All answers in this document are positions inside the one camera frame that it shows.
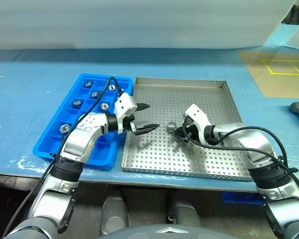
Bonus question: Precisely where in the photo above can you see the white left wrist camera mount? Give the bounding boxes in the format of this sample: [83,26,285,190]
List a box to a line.
[114,92,138,134]

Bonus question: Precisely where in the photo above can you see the white foam backdrop sheet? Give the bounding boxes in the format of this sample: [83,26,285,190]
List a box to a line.
[0,0,299,51]

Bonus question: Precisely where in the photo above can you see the grey rounded robot leg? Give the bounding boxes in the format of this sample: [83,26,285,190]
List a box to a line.
[101,195,130,235]
[167,196,203,228]

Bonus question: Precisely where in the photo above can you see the perforated metal tray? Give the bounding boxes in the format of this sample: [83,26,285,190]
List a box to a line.
[121,77,254,182]

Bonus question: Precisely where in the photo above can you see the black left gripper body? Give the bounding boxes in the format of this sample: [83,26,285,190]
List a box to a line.
[123,114,138,135]

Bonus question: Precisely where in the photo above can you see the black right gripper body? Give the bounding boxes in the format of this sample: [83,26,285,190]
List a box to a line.
[181,116,200,144]

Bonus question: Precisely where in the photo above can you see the grey robot torso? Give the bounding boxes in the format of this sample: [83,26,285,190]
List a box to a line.
[97,224,215,239]

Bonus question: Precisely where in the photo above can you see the blue bin under table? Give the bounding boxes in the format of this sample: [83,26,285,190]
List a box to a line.
[221,191,267,205]

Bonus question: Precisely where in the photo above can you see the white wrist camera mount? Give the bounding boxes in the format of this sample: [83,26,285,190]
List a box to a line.
[114,92,138,134]
[184,104,210,145]

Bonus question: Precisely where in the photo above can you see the dark object behind boards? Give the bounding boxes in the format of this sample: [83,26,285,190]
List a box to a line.
[283,4,299,25]

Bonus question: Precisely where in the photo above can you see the brown cardboard sheet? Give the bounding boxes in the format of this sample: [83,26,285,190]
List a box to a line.
[238,48,299,98]

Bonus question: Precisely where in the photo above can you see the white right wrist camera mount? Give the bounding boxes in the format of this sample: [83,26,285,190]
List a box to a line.
[184,104,210,145]

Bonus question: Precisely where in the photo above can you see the blue plastic compartment tray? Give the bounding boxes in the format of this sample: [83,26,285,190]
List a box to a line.
[32,73,135,172]

